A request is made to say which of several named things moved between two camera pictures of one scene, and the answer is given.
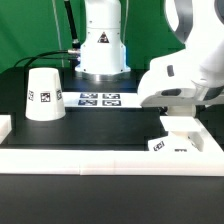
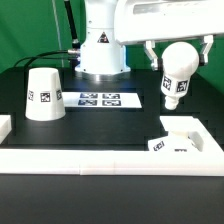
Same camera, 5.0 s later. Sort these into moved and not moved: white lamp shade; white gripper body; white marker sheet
Moved: white gripper body
Not moved: white marker sheet; white lamp shade
